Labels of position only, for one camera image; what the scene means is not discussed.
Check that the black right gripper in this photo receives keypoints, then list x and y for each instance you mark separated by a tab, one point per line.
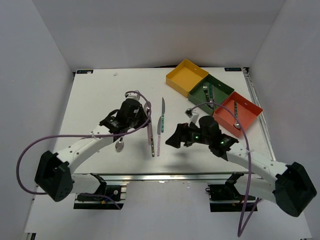
181	134

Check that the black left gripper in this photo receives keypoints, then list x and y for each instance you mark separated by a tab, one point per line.
144	118

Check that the spoon with pink handle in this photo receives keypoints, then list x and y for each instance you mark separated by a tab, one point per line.
149	126

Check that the fork with green handle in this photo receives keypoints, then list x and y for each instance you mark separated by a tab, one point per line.
212	96

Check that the spoon with green handle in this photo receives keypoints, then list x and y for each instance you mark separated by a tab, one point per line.
236	123

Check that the spoon with black patterned handle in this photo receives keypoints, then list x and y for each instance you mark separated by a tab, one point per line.
119	145

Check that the fork with black patterned handle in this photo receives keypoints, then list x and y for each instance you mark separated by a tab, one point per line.
206	90

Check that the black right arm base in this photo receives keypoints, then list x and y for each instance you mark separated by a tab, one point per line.
223	199

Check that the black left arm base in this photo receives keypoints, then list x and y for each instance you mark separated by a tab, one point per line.
93	192

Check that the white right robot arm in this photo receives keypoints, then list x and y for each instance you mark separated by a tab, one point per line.
287	185

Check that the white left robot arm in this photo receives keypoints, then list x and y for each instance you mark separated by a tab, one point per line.
56	171

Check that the orange square bin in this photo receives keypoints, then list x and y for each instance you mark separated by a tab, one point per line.
245	111

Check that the green square bin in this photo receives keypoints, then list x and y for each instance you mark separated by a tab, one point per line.
221	90

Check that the yellow square bin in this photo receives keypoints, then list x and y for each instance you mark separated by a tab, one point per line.
185	77

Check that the knife with pink handle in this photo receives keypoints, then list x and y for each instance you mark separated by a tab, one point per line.
159	125

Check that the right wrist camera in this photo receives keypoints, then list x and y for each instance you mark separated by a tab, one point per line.
193	116

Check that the knife with green handle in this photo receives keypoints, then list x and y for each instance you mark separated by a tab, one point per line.
163	109

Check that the knife with black patterned handle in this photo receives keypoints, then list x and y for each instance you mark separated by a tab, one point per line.
152	150

